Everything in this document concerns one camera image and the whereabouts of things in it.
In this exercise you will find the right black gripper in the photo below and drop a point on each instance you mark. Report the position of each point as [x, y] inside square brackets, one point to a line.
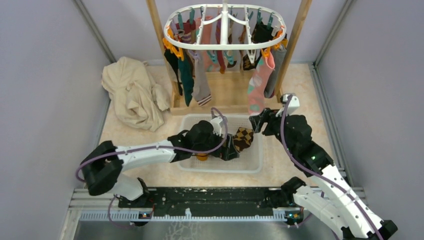
[268, 115]

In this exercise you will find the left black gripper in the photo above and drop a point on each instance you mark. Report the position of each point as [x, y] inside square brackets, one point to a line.
[229, 152]

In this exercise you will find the brown yellow argyle sock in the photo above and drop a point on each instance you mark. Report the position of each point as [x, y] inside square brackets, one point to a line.
[243, 138]

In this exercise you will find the green striped sock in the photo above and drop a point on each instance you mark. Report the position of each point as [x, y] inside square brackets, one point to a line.
[202, 156]

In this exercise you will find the wooden hanger rack frame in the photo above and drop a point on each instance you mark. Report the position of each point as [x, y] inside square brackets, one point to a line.
[228, 89]

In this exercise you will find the grey sock with red stripes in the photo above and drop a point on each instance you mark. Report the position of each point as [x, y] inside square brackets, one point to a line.
[201, 89]

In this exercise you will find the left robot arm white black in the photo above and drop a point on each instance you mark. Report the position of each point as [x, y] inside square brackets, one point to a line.
[103, 169]

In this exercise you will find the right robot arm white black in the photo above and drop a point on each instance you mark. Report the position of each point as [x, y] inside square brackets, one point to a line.
[338, 206]

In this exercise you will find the white oval clip hanger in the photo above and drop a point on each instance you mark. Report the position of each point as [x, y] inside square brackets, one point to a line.
[226, 13]

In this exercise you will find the white plastic mesh basket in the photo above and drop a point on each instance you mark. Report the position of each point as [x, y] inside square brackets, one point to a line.
[250, 160]

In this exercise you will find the pink sock with green patches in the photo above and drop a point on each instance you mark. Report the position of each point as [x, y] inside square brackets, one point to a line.
[258, 83]

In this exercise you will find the plain grey sock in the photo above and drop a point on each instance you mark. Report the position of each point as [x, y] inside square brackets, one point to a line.
[278, 58]

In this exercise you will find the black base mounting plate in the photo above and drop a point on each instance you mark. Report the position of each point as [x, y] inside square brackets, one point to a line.
[217, 202]

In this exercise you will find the dark teal sock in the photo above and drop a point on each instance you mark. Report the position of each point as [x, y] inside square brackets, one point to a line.
[186, 80]

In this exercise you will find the beige crumpled cloth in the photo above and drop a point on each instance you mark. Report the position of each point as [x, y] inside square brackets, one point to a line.
[138, 100]

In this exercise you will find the black sock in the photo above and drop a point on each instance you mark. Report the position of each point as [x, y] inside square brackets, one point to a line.
[173, 61]

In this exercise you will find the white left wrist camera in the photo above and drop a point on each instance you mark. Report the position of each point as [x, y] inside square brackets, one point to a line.
[218, 125]

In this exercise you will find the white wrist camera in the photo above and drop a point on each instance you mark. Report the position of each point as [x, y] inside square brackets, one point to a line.
[218, 125]
[290, 103]

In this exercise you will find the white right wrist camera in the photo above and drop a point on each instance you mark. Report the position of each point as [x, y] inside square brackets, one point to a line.
[290, 103]

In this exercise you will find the aluminium rail frame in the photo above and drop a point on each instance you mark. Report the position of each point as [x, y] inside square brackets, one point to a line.
[92, 216]

